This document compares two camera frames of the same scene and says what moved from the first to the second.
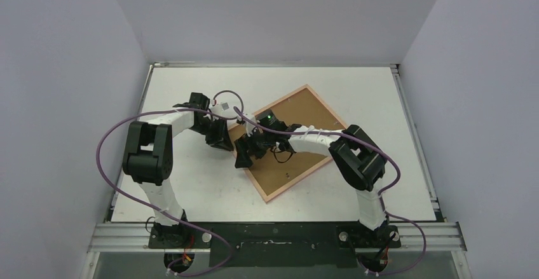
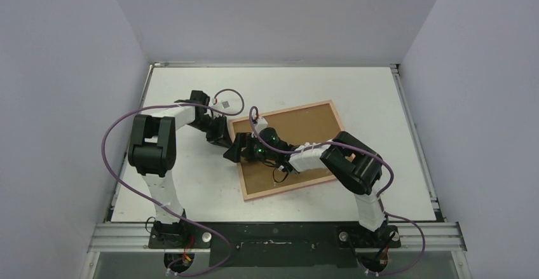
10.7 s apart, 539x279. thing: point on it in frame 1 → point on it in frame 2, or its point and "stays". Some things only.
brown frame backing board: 303,109 → 307,126
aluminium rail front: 436,236 stays
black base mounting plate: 278,244 stays
